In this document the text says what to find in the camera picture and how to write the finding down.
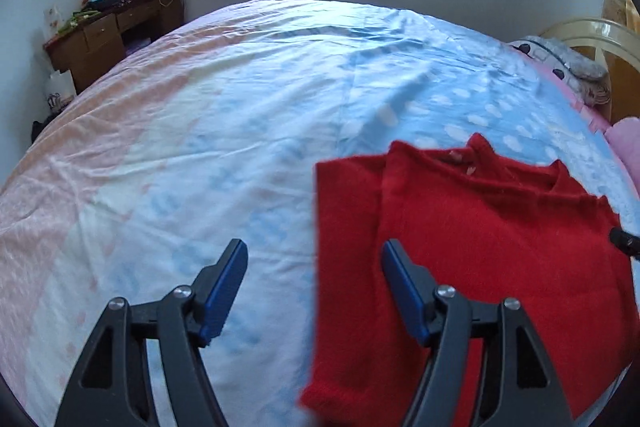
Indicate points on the floral pillow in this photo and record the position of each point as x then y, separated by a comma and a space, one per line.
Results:
597, 93

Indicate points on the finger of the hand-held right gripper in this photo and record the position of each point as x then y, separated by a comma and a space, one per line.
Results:
627, 242

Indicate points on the grey patterned pillow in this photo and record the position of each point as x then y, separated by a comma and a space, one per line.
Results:
580, 59

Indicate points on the pink pillow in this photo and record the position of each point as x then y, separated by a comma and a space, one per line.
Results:
629, 147

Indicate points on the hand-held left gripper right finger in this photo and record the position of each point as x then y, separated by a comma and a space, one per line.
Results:
405, 287

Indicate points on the cream wooden headboard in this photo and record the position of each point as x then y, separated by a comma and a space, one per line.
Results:
600, 37

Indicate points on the brown wooden desk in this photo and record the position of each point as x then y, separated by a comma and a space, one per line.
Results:
105, 49

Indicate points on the white plastic bag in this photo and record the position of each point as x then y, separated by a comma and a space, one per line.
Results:
61, 91

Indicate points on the blue and pink bed sheet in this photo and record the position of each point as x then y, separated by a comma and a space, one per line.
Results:
250, 107

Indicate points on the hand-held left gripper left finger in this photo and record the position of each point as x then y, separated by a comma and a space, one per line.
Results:
227, 287

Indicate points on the red embroidered sweater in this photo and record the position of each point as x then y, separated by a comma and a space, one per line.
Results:
500, 232

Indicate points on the green cloth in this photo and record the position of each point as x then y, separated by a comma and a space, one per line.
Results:
77, 19

